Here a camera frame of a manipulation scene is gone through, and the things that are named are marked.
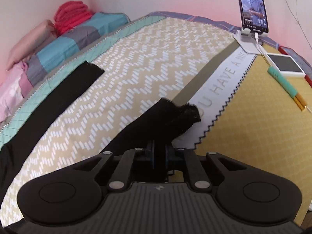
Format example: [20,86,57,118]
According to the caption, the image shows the pink floral pillow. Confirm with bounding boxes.
[0,61,33,123]

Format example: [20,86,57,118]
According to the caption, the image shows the black smartphone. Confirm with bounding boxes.
[235,0,269,34]

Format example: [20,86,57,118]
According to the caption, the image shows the red flat case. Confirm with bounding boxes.
[278,46,312,89]

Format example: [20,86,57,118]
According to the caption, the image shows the red folded cloth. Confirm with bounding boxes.
[54,1,94,36]

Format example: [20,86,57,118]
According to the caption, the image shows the black pants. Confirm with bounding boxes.
[0,60,202,201]

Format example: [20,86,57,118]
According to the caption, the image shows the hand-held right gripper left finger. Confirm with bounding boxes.
[70,140,157,192]

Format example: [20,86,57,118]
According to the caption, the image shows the peach pillow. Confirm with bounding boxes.
[6,19,59,71]

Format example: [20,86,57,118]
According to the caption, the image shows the white charging cable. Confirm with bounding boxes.
[254,33,271,67]

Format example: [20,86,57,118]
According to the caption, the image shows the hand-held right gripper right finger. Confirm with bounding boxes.
[165,144,247,192]

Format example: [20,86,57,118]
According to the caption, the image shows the patterned bedspread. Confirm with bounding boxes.
[0,15,312,227]

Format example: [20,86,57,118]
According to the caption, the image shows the teal and yellow pen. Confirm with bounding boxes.
[267,67,308,113]

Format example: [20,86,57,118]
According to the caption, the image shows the white phone stand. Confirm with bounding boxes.
[233,28,269,54]

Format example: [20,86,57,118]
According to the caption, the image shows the teal grey striped pillow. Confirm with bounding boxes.
[25,12,131,87]

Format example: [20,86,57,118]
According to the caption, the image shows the thin wall wire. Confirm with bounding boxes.
[277,0,312,52]

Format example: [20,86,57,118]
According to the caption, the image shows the white flat device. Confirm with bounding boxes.
[264,53,307,79]

